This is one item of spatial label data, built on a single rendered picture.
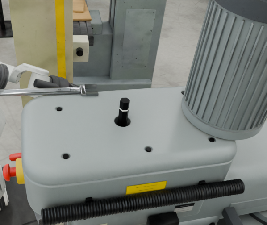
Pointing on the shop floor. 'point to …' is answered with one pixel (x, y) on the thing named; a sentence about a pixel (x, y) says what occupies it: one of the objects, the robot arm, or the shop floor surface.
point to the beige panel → (43, 37)
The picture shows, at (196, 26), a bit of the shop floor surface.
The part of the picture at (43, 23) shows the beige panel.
